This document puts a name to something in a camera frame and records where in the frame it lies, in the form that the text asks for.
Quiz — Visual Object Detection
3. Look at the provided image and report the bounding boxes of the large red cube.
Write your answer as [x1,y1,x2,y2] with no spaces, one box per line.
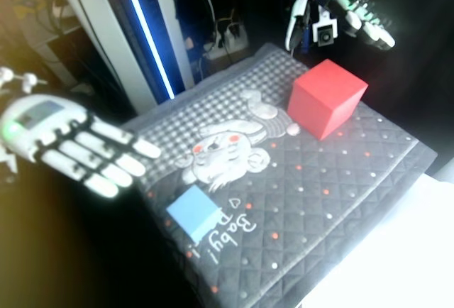
[287,58,369,141]

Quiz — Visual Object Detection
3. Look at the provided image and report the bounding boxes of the small blue cube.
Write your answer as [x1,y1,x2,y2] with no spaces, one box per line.
[165,184,219,243]

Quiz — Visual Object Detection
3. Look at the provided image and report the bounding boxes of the white power strip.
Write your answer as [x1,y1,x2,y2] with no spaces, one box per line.
[203,20,250,61]

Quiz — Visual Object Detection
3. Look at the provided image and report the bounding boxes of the grey bear print quilt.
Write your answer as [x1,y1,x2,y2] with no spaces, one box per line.
[122,43,439,308]

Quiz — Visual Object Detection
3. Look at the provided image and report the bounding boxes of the white tower with blue light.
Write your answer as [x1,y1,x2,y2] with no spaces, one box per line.
[49,0,196,114]

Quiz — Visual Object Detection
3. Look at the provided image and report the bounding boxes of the cluttered white shelf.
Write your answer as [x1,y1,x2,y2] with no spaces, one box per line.
[0,0,84,87]

